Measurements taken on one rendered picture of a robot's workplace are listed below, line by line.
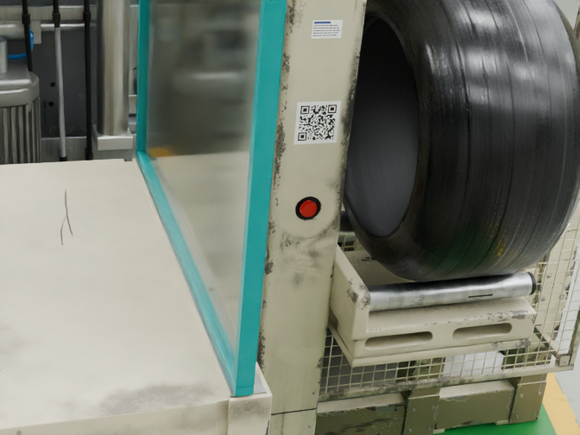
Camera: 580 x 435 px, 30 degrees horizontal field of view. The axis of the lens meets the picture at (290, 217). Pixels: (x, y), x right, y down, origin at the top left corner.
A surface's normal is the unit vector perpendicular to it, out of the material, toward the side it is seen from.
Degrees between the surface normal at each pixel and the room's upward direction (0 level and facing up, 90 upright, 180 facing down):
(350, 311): 90
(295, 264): 90
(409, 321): 0
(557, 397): 0
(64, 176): 0
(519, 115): 64
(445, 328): 90
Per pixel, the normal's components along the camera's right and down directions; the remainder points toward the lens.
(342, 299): -0.95, 0.07
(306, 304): 0.29, 0.47
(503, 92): 0.29, -0.10
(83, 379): 0.08, -0.88
